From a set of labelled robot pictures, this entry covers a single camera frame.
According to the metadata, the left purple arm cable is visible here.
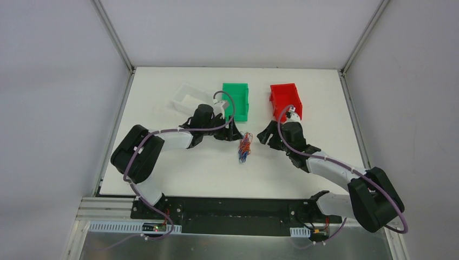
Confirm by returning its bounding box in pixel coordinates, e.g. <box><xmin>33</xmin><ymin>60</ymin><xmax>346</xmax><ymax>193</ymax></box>
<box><xmin>122</xmin><ymin>90</ymin><xmax>237</xmax><ymax>241</ymax></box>

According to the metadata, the right aluminium frame post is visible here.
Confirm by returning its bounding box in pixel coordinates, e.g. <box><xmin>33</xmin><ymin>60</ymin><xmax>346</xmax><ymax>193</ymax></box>
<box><xmin>340</xmin><ymin>0</ymin><xmax>391</xmax><ymax>76</ymax></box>

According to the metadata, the right white cable duct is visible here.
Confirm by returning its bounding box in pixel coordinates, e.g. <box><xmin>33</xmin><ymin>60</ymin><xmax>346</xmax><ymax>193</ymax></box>
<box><xmin>290</xmin><ymin>227</ymin><xmax>311</xmax><ymax>238</ymax></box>

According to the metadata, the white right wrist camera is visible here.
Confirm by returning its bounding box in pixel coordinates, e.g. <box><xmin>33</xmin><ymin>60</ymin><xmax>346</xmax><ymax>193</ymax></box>
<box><xmin>285</xmin><ymin>107</ymin><xmax>301</xmax><ymax>123</ymax></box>

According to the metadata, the left aluminium frame post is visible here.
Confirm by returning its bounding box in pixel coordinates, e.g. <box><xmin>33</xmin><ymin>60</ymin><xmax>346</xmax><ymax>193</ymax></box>
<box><xmin>91</xmin><ymin>0</ymin><xmax>135</xmax><ymax>74</ymax></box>

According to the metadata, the left white cable duct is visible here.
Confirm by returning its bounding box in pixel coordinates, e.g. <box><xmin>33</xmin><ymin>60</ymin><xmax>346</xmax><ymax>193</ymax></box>
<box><xmin>88</xmin><ymin>221</ymin><xmax>182</xmax><ymax>235</ymax></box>

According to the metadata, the aluminium frame post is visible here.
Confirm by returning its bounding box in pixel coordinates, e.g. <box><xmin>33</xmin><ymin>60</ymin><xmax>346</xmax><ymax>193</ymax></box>
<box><xmin>340</xmin><ymin>0</ymin><xmax>391</xmax><ymax>76</ymax></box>
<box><xmin>91</xmin><ymin>0</ymin><xmax>135</xmax><ymax>74</ymax></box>

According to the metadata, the white cable duct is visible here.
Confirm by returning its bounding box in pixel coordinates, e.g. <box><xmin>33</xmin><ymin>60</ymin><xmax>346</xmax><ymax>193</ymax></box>
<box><xmin>88</xmin><ymin>221</ymin><xmax>182</xmax><ymax>235</ymax></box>
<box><xmin>290</xmin><ymin>227</ymin><xmax>311</xmax><ymax>238</ymax></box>

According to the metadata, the green plastic bin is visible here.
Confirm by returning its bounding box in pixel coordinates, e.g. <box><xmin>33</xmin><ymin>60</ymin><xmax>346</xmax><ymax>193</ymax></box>
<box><xmin>222</xmin><ymin>83</ymin><xmax>249</xmax><ymax>122</ymax></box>

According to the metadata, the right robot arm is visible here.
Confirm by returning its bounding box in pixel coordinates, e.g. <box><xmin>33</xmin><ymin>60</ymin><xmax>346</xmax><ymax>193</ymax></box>
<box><xmin>257</xmin><ymin>120</ymin><xmax>406</xmax><ymax>232</ymax></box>

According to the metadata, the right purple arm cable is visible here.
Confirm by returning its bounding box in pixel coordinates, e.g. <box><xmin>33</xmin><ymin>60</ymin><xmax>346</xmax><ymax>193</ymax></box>
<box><xmin>277</xmin><ymin>105</ymin><xmax>410</xmax><ymax>245</ymax></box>

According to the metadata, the blue wire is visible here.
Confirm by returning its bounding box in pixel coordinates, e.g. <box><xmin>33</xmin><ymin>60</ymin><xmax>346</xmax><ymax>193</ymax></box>
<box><xmin>238</xmin><ymin>138</ymin><xmax>252</xmax><ymax>164</ymax></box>

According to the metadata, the red plastic bin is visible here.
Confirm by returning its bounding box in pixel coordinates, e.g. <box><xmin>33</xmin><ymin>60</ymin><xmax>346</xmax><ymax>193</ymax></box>
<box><xmin>269</xmin><ymin>83</ymin><xmax>303</xmax><ymax>120</ymax></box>

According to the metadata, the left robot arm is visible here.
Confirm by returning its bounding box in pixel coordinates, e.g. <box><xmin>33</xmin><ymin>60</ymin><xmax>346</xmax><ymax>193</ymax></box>
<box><xmin>110</xmin><ymin>104</ymin><xmax>242</xmax><ymax>219</ymax></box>

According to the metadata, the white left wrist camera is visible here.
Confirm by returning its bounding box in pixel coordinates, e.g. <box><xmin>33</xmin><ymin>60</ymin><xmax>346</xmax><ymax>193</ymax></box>
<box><xmin>213</xmin><ymin>99</ymin><xmax>229</xmax><ymax>119</ymax></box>

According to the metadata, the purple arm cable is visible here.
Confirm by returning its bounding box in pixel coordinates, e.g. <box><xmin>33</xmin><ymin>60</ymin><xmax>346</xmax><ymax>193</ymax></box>
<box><xmin>122</xmin><ymin>90</ymin><xmax>237</xmax><ymax>241</ymax></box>
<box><xmin>277</xmin><ymin>105</ymin><xmax>410</xmax><ymax>245</ymax></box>

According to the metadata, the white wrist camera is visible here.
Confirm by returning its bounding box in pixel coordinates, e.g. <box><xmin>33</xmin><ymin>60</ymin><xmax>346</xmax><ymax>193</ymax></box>
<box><xmin>213</xmin><ymin>99</ymin><xmax>229</xmax><ymax>119</ymax></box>
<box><xmin>285</xmin><ymin>107</ymin><xmax>301</xmax><ymax>123</ymax></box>

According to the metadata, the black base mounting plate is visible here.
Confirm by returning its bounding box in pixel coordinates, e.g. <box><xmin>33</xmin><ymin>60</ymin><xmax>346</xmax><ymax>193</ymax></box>
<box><xmin>130</xmin><ymin>195</ymin><xmax>342</xmax><ymax>237</ymax></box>

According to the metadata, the clear plastic bin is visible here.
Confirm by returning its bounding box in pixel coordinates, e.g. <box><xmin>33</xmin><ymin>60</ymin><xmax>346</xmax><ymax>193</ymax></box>
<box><xmin>171</xmin><ymin>83</ymin><xmax>213</xmax><ymax>115</ymax></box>

